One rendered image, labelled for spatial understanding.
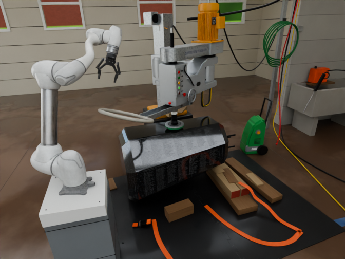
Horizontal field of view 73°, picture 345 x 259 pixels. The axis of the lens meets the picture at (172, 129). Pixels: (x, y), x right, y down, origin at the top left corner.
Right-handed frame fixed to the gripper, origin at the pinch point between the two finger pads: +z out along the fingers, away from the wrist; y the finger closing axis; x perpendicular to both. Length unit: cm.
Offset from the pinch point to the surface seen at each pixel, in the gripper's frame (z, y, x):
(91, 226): 99, -10, -46
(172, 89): -6, 70, 6
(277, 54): -113, 306, 47
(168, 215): 121, 85, -14
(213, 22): -87, 109, 11
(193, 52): -48, 87, 6
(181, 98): 1, 84, 5
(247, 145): 47, 249, 23
